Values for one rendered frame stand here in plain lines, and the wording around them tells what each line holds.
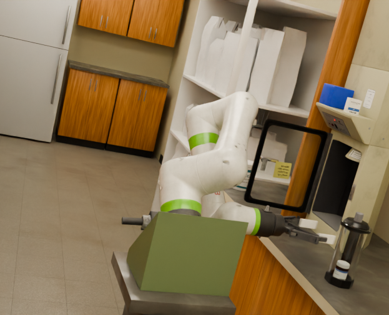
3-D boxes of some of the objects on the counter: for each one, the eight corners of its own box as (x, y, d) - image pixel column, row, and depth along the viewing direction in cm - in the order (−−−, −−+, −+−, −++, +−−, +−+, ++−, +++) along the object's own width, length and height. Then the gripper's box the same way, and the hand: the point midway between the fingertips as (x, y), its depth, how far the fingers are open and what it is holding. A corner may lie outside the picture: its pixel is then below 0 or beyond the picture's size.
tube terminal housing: (348, 229, 278) (397, 75, 262) (386, 258, 248) (443, 85, 232) (303, 222, 271) (350, 63, 255) (336, 251, 241) (392, 72, 225)
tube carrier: (344, 274, 212) (361, 220, 208) (359, 288, 202) (377, 232, 198) (319, 270, 209) (336, 217, 205) (332, 284, 199) (350, 228, 195)
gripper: (287, 227, 181) (346, 236, 187) (260, 201, 204) (312, 210, 210) (281, 249, 182) (339, 257, 189) (254, 220, 206) (306, 229, 212)
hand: (322, 232), depth 199 cm, fingers open, 13 cm apart
